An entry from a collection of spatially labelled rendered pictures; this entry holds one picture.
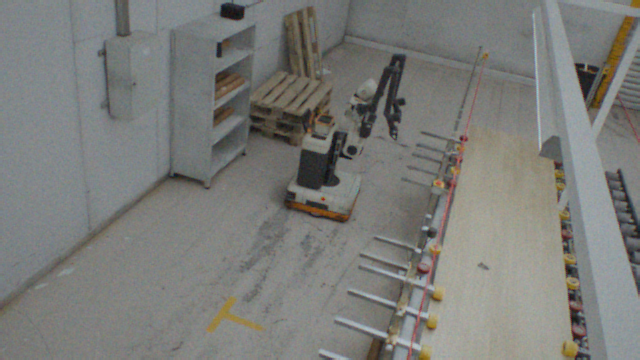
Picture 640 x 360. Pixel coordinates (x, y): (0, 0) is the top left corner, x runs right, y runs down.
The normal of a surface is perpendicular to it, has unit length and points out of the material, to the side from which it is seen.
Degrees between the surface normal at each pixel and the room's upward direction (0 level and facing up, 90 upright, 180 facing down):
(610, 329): 0
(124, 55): 90
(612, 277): 0
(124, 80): 90
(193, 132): 90
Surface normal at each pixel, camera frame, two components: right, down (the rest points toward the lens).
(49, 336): 0.15, -0.85
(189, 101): -0.33, 0.44
